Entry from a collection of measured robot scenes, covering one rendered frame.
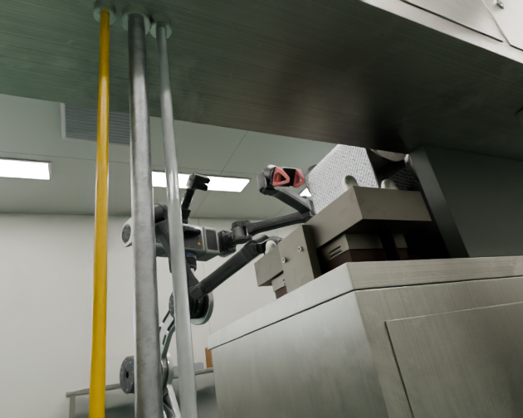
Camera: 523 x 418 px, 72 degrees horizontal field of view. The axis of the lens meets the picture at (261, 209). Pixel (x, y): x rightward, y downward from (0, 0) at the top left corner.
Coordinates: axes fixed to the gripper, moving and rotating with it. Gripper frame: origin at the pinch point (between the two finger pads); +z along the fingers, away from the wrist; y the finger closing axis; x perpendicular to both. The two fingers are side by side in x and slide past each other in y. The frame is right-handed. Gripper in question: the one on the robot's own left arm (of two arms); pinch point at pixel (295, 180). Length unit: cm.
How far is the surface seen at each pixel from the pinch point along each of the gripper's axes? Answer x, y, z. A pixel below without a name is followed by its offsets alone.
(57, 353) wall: -224, 83, -256
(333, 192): 1.3, 5.8, 29.3
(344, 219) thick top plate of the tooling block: 2, 25, 59
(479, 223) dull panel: 3, -4, 63
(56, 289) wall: -175, 89, -297
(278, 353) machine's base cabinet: -25, 31, 55
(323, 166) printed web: 7.4, 5.8, 22.8
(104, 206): 6, 63, 77
